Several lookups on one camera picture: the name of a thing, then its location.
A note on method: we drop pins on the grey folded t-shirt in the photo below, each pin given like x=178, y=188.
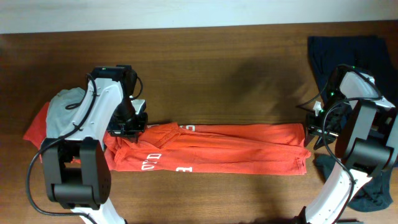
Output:
x=76, y=115

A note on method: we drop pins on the red printed t-shirt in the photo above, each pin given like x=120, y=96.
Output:
x=262, y=149

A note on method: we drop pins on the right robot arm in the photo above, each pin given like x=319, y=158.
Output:
x=358, y=128

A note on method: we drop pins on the red folded garment under grey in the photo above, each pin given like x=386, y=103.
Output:
x=35, y=127

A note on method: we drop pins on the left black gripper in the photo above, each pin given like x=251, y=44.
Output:
x=131, y=133

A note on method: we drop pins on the dark navy garment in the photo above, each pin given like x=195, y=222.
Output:
x=369, y=53

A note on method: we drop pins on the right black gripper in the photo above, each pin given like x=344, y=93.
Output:
x=312, y=127

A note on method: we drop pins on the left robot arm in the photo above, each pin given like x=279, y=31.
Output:
x=75, y=169

